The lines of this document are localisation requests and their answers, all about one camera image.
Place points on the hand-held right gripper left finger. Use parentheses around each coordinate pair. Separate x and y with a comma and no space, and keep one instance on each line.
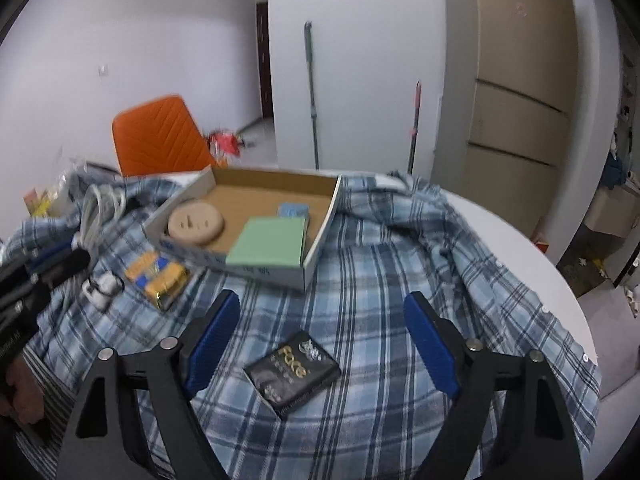
(212,345)

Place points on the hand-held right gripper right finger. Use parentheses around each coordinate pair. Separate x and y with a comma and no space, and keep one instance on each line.
(432,345)

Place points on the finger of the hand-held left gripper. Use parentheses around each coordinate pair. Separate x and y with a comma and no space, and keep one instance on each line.
(50,256)
(65,267)

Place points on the black tissue pack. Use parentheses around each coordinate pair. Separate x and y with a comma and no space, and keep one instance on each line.
(290,372)

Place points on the green paper sleeve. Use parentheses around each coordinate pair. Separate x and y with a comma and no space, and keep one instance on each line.
(265,242)

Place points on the round wooden disc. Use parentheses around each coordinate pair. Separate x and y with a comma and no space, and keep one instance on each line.
(195,222)

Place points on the cardboard box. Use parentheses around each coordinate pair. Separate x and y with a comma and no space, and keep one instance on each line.
(240,200)

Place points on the blue tissue pack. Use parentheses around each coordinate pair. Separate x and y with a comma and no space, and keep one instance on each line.
(292,210)

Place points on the person's left hand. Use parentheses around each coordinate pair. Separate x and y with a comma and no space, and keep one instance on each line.
(22,390)

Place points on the yellow packet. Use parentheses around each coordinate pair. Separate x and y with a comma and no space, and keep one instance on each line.
(37,202)

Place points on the clear plastic bag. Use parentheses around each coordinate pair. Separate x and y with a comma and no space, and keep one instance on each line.
(67,187)

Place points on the grey striped cloth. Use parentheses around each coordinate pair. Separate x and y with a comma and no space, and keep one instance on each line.
(50,395)

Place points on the orange snack packet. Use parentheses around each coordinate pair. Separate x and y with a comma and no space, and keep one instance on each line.
(155,280)

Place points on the blue plaid shirt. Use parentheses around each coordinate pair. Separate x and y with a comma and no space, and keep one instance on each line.
(360,270)

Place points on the orange chair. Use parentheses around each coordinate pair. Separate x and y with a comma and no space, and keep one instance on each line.
(160,135)

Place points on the red plastic bag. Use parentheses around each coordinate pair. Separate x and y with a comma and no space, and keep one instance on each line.
(225,142)

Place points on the brown cardboard carton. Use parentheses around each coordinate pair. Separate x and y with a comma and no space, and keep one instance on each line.
(607,212)

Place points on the dark blue cloth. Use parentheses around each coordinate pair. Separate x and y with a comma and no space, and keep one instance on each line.
(612,170)

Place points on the dark wooden door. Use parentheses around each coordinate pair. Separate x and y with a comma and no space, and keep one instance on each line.
(263,60)

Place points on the gold refrigerator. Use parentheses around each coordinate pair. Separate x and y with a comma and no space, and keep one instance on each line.
(520,60)

